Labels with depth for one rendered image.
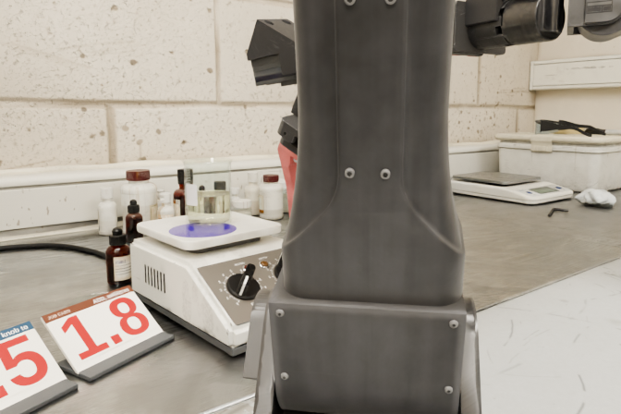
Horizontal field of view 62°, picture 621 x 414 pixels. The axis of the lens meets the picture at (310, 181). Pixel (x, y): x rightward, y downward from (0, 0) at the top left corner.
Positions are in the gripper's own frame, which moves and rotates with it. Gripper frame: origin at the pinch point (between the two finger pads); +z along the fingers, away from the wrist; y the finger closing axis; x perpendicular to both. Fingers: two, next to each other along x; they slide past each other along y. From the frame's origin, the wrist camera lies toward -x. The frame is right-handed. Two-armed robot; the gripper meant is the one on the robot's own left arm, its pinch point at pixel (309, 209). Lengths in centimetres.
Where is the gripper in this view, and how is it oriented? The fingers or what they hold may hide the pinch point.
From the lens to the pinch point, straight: 48.8
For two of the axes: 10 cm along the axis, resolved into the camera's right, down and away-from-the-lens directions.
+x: 7.5, 5.4, -3.8
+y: -5.7, 2.6, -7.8
